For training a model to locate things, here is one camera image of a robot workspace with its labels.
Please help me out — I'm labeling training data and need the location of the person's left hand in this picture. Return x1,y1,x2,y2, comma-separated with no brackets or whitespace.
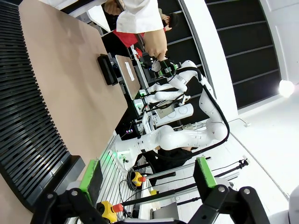
143,28,168,59

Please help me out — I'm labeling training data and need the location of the grey laptop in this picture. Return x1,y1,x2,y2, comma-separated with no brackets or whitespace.
151,201,179,220

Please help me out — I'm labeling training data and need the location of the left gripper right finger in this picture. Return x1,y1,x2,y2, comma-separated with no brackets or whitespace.
186,156,270,224

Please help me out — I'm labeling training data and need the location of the person in white lab coat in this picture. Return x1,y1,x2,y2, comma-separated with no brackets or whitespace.
38,0,164,34

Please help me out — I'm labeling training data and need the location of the green PCB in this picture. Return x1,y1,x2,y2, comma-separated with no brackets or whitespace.
163,59,175,77

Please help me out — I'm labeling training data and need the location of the white paper strip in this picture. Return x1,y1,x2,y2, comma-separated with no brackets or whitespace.
124,61,135,82

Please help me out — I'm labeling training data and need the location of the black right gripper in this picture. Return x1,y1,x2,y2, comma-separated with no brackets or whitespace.
157,61,179,77

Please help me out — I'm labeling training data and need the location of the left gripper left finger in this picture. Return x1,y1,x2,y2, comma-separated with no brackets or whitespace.
30,158,110,224

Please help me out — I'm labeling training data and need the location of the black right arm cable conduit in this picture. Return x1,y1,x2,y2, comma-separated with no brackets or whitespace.
178,66,231,156

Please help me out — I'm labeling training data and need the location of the black jacket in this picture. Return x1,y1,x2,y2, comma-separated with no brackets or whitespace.
144,146,196,169

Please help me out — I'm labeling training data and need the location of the long black ribbed tray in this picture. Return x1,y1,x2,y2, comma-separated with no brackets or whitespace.
0,0,86,212

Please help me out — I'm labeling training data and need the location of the yellow emergency stop button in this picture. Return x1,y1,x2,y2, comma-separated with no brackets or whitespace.
131,172,147,187
96,201,124,221

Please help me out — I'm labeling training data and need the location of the white-sleeved left forearm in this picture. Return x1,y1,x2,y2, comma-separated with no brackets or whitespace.
116,0,164,34

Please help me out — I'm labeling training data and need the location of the bright round lamp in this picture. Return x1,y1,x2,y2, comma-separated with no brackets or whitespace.
278,79,296,98

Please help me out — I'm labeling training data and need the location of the person's right hand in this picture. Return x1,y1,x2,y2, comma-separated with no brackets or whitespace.
103,0,125,16

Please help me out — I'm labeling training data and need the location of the short black ribbed tray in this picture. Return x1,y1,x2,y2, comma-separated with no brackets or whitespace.
97,53,119,86

